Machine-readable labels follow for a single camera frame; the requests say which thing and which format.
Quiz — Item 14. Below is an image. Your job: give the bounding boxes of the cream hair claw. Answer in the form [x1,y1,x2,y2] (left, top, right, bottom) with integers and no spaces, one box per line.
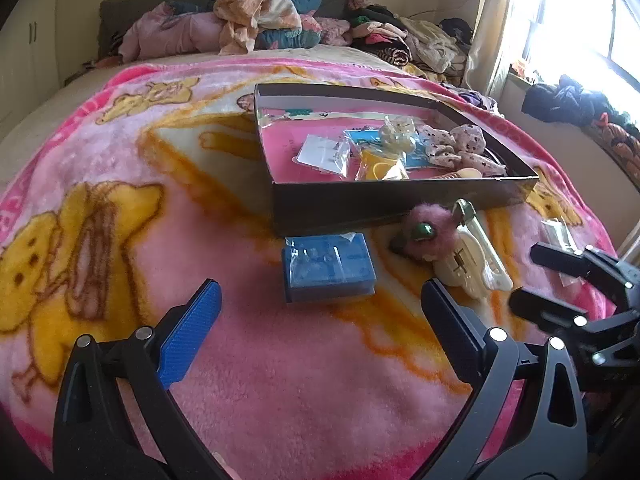
[432,199,515,294]

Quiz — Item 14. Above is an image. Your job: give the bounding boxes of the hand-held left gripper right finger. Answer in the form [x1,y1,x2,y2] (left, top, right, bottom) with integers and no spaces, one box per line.
[421,278,588,480]

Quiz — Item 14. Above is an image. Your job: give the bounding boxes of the peach floral cloth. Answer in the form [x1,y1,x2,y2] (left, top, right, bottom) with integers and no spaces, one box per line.
[214,0,303,56]

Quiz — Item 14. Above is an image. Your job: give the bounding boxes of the peach hair clip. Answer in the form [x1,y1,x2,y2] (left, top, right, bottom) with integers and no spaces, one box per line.
[439,167,485,181]

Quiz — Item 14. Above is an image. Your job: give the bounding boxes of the clear hair claw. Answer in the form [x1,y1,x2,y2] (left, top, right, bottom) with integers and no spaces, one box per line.
[377,115,417,156]

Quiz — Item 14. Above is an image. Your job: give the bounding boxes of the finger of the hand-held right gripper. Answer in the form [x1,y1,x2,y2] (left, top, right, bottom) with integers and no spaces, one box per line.
[508,287,640,396]
[531,242,640,311]

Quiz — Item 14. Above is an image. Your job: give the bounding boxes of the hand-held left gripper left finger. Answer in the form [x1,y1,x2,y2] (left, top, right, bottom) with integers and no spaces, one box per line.
[51,278,231,480]

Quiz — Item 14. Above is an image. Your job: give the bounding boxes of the purple garment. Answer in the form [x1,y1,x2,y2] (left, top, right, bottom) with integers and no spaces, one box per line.
[457,89,504,117]

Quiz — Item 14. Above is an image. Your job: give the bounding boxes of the pink quilted garment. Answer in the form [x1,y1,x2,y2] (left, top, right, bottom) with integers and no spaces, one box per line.
[119,2,226,64]

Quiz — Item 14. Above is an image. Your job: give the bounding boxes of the pink fluffy hair clip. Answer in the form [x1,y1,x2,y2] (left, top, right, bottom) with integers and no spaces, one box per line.
[390,204,459,264]

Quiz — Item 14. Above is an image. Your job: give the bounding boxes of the pink book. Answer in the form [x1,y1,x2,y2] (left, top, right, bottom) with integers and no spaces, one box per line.
[259,107,493,181]

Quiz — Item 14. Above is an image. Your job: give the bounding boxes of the beige curtain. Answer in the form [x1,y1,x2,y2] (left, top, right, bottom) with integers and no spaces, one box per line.
[462,0,532,107]

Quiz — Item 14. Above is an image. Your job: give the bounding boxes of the bed with beige sheet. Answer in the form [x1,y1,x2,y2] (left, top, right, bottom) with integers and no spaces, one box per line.
[0,42,451,166]

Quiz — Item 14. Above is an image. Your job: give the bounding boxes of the small clear plastic bag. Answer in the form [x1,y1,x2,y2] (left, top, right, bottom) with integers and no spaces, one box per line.
[540,217,584,262]

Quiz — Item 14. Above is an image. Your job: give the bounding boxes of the orange and black cloth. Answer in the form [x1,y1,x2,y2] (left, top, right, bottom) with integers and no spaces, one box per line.
[597,112,640,187]

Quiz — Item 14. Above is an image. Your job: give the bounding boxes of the cream wardrobe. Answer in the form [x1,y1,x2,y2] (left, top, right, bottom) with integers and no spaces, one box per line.
[0,0,67,132]

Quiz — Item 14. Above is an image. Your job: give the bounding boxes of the dark clothes on windowsill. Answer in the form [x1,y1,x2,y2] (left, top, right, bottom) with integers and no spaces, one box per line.
[521,74,627,129]

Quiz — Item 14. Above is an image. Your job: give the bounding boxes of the dark shallow cardboard box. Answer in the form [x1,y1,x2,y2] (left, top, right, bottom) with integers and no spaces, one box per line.
[253,82,540,239]

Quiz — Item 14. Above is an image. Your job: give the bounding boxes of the window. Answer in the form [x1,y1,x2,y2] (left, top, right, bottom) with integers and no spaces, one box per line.
[510,0,640,97]

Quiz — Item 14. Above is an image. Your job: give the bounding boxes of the white earring card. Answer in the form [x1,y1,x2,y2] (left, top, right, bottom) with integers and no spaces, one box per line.
[292,134,354,176]

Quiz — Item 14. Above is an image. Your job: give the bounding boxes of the pink bear printed blanket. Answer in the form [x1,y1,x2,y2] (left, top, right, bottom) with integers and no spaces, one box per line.
[0,55,622,480]

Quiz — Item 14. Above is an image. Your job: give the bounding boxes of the yellow rings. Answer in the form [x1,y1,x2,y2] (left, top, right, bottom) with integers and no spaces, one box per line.
[356,147,409,182]

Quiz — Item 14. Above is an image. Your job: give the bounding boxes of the dark teal floral quilt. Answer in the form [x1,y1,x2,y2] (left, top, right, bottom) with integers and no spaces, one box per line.
[165,0,326,51]

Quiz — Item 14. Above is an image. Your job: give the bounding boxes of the small blue box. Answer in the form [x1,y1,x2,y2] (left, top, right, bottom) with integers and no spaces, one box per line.
[281,232,377,304]

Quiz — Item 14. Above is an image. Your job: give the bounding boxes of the spotted pink bow hairband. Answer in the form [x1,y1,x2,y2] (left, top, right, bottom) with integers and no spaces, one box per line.
[417,124,509,177]

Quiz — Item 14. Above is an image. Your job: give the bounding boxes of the pile of mixed clothes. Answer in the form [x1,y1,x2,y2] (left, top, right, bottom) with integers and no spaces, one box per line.
[320,0,474,81]

